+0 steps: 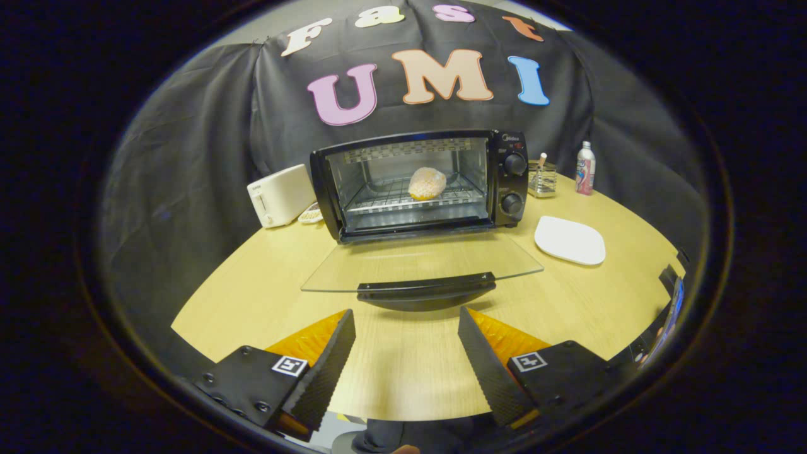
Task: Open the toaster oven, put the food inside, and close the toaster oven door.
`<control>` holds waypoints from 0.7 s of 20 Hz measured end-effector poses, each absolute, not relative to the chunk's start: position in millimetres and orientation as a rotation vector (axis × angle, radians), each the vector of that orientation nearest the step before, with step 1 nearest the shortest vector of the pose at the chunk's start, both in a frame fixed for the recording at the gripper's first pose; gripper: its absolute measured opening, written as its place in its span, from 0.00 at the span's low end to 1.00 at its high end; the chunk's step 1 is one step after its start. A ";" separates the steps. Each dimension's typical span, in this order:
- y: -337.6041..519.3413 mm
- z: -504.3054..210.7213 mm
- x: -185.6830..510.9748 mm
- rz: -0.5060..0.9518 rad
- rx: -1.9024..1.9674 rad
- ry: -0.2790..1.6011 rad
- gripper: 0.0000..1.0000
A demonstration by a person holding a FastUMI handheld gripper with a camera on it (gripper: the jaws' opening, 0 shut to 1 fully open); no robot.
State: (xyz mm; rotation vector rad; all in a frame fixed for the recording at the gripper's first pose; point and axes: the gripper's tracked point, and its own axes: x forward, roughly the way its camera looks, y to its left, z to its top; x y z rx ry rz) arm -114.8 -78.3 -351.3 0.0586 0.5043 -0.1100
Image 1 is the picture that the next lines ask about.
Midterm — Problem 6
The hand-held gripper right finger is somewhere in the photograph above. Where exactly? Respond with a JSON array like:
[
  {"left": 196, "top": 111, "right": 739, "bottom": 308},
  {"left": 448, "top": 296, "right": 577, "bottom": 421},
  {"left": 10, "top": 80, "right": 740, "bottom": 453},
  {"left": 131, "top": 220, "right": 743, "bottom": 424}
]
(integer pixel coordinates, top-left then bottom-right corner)
[{"left": 458, "top": 306, "right": 631, "bottom": 429}]

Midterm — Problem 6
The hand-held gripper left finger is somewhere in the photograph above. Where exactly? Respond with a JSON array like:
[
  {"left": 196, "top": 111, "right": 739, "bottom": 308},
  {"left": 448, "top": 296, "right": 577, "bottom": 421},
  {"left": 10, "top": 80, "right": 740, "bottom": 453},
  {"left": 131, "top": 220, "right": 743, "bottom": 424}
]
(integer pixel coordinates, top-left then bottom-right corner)
[{"left": 189, "top": 309, "right": 357, "bottom": 442}]

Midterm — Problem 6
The black toaster oven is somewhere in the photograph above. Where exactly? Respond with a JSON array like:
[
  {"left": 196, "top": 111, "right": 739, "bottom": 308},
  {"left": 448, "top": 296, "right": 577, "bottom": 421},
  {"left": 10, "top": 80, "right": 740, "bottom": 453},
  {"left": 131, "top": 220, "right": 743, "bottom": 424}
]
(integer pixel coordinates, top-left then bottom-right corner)
[{"left": 301, "top": 129, "right": 544, "bottom": 313}]

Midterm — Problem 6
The sugared round bread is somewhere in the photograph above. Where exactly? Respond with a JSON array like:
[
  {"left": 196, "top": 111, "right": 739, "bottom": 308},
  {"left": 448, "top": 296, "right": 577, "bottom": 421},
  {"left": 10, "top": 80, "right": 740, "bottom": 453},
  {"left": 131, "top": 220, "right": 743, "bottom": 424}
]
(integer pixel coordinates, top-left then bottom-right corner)
[{"left": 408, "top": 166, "right": 447, "bottom": 202}]

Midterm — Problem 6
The white bread toaster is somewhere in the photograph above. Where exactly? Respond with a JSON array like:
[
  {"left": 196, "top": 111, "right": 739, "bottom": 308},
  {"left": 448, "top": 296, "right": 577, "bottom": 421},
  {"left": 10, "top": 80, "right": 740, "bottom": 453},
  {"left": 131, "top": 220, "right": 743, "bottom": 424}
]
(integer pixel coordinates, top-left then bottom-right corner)
[{"left": 247, "top": 164, "right": 316, "bottom": 228}]

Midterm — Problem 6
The person's dark clothing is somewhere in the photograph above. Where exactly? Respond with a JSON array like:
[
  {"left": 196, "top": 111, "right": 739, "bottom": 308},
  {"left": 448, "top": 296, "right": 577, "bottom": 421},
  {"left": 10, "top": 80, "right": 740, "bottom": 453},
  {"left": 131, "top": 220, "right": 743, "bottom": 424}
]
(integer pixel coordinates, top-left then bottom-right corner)
[{"left": 351, "top": 416, "right": 502, "bottom": 454}]

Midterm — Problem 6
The white square plate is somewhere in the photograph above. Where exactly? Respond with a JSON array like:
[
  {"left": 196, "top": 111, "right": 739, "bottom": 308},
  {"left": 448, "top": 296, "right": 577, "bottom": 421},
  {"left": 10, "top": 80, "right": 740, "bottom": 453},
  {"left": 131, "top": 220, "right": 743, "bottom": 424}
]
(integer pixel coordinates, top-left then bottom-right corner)
[{"left": 534, "top": 216, "right": 607, "bottom": 266}]

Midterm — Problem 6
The smartphone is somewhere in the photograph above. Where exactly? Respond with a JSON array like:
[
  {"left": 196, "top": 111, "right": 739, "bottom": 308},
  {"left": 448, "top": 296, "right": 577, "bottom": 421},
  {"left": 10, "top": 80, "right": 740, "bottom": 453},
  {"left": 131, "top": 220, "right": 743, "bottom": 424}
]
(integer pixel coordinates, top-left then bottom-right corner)
[{"left": 637, "top": 277, "right": 685, "bottom": 366}]

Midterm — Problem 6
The pink white bottle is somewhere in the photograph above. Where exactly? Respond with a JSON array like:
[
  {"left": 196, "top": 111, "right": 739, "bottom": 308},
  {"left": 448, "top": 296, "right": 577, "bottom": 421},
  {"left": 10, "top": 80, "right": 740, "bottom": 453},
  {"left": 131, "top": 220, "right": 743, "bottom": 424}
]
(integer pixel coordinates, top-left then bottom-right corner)
[{"left": 575, "top": 141, "right": 596, "bottom": 195}]

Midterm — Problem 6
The black backdrop cloth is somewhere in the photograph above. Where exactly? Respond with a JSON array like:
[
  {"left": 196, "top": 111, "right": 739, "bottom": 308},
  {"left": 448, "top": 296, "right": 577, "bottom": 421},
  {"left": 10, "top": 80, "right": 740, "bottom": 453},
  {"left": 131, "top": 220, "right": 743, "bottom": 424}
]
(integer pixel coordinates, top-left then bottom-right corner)
[{"left": 98, "top": 0, "right": 707, "bottom": 354}]

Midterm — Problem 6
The wire mesh holder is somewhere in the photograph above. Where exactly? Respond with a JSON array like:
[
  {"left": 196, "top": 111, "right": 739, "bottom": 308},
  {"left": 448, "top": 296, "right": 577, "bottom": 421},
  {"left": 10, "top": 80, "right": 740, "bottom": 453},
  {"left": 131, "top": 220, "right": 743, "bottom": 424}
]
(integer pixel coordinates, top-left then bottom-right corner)
[{"left": 528, "top": 160, "right": 558, "bottom": 199}]

